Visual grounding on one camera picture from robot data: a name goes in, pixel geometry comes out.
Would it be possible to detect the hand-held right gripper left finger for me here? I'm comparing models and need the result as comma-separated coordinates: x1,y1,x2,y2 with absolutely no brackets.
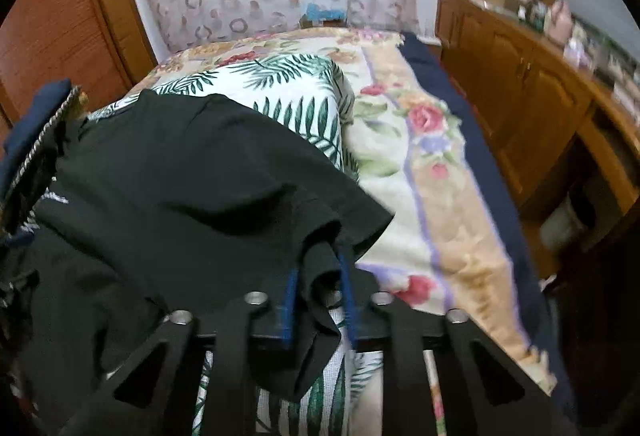
55,266,302,436

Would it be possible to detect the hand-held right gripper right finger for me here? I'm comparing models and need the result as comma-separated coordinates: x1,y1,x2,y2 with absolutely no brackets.
336,248,581,436

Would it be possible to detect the black t-shirt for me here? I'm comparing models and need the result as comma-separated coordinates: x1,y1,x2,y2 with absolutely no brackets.
0,91,396,404

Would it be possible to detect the floral blanket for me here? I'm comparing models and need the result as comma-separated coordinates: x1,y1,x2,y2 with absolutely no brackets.
145,27,558,436

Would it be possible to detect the palm leaf print cloth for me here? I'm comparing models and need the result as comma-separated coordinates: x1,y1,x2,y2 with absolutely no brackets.
87,53,357,436

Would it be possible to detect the navy bed sheet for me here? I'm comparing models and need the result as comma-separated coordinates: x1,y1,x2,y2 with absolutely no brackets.
397,32,581,436

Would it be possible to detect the wooden cabinet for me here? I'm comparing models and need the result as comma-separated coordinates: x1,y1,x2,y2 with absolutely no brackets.
434,0,640,267

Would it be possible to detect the small blue object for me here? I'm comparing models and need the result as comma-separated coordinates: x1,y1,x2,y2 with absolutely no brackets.
299,3,347,29

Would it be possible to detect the navy pillow with beaded trim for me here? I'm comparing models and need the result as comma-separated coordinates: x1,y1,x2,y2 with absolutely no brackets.
0,78,91,237

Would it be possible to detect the pink kettle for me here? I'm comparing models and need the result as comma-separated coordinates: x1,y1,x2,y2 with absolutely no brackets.
550,0,574,45

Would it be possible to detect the wooden wardrobe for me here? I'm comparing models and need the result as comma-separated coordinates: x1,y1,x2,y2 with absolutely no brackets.
0,0,158,142

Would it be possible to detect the grey window shutter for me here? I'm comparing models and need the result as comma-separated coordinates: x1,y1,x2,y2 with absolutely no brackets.
556,0,640,82

